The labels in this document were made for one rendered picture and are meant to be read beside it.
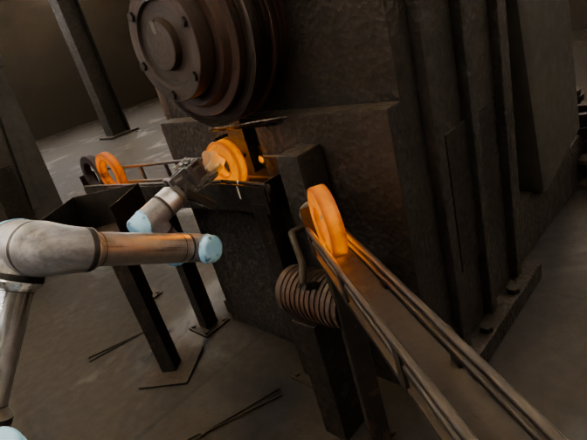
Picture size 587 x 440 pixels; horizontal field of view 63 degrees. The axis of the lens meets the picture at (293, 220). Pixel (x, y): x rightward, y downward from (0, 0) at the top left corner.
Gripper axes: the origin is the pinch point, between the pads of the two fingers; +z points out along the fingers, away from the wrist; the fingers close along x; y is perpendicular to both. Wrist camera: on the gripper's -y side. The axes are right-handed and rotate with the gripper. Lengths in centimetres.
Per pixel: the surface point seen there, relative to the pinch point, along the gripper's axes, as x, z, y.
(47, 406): 70, -83, -57
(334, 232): -60, -23, 1
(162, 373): 39, -49, -65
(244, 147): -4.5, 5.5, 0.1
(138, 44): 1.3, -3.0, 39.1
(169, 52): -12.2, -4.8, 35.5
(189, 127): 20.7, 7.4, 7.4
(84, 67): 629, 252, -25
